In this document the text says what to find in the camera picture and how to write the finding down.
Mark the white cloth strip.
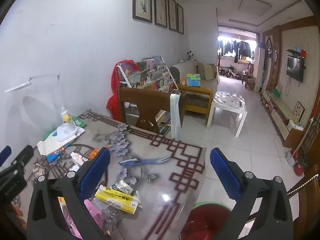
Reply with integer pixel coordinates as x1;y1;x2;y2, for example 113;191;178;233
170;94;181;140

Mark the brown tissue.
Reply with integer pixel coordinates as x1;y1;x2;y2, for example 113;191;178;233
32;163;47;180

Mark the wall television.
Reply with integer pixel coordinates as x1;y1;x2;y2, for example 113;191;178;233
286;56;305;83

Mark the wooden bench sofa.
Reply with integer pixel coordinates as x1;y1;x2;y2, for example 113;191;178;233
169;59;219;122

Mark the white side table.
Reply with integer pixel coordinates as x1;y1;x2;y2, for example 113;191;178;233
206;92;248;138

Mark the red bucket green rim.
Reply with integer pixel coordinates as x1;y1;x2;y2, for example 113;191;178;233
178;202;232;240

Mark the white desk lamp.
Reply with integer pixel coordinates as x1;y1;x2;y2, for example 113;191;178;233
4;73;66;144

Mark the white book rack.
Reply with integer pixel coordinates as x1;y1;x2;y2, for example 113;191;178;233
116;56;180;135

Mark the newspaper wad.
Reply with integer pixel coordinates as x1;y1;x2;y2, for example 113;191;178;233
111;180;133;195

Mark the colourful toy box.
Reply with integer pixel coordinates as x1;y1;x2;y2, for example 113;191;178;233
186;74;201;87

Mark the clear plastic bottle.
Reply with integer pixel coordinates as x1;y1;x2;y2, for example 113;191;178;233
101;204;128;227

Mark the low tv cabinet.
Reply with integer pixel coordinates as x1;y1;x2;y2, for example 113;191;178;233
261;91;304;148

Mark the balance bike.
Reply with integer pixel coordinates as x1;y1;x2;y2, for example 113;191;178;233
225;66;241;80

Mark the green small box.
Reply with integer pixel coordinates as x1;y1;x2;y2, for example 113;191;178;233
72;116;87;128

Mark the yellow white box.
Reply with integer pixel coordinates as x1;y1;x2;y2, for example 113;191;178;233
95;185;139;215

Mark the red garment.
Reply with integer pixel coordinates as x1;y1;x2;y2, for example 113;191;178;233
106;60;139;121

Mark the dark wooden chair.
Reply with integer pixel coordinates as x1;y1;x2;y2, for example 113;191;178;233
118;86;188;134

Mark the pink plastic bag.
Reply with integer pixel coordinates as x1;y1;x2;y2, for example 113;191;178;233
58;197;104;239

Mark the orange snack bag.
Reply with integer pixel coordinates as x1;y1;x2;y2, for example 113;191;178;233
87;147;106;160

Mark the framed geometric picture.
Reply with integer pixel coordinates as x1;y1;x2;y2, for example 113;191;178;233
293;101;305;122

